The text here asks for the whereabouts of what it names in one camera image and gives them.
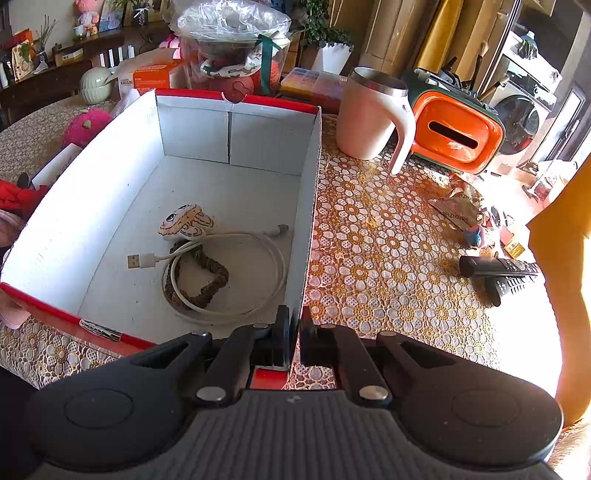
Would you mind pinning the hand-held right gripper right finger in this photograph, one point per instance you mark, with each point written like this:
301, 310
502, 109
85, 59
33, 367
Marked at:
308, 337

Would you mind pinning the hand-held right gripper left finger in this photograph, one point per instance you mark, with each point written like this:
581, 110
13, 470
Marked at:
282, 337

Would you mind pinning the brown scrunchie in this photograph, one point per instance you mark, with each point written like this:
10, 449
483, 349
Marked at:
217, 281

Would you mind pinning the red shoe box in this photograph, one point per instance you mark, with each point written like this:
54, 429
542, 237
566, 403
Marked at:
231, 184

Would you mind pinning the pink towel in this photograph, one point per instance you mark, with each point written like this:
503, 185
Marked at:
9, 228

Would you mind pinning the red cloth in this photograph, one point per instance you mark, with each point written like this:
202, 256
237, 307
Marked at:
18, 198

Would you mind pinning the small blue pink toy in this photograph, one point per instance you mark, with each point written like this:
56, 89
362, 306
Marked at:
478, 236

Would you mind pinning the gold snack wrapper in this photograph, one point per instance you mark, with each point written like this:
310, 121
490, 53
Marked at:
455, 203

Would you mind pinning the black remote control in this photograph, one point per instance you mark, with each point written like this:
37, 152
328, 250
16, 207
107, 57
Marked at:
505, 288
494, 266

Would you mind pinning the pink mug with steel rim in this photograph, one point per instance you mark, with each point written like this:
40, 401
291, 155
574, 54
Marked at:
364, 120

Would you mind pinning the orange and green storage box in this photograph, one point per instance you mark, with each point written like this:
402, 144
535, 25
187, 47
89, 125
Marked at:
452, 134

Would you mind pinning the clear plastic organizer box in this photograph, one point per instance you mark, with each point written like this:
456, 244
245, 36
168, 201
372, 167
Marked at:
314, 87

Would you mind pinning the orange giraffe toy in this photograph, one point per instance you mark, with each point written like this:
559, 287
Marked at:
568, 300

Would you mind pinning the green potted tree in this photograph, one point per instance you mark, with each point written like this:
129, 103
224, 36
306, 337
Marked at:
330, 57

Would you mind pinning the pink dragon fruit plush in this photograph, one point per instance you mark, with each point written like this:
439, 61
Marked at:
87, 127

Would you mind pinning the orange tissue box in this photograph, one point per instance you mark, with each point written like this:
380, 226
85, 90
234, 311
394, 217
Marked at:
152, 76

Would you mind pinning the green lidded ceramic bowl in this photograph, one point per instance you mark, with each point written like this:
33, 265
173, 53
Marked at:
96, 85

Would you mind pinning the clear plastic bag of fruit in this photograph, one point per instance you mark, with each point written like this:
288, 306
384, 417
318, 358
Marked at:
231, 27

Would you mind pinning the washing machine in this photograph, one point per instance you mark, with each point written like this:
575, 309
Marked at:
521, 106

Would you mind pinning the white router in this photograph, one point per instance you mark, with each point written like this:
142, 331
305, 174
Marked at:
113, 55

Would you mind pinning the yellow curtain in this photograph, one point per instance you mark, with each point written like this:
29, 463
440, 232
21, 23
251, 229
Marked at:
438, 32

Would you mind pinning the wooden tv cabinet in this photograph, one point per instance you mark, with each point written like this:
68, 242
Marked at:
46, 87

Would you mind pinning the black dotted plant vase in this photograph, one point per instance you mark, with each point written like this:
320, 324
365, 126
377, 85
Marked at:
139, 17

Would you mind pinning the small cardboard box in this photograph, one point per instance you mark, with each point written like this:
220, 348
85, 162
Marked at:
68, 55

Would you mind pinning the small picture card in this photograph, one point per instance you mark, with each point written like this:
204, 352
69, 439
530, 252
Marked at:
111, 16

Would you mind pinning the twig plant in vase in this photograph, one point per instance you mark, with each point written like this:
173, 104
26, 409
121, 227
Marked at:
42, 55

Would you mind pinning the pink teddy bear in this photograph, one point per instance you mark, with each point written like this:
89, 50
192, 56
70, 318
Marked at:
88, 16

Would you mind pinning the patterned gift bag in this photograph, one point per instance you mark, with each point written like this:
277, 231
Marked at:
22, 62

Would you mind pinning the white bottle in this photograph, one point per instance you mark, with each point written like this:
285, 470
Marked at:
3, 74

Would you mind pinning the red gift box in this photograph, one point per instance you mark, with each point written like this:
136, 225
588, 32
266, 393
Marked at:
16, 38

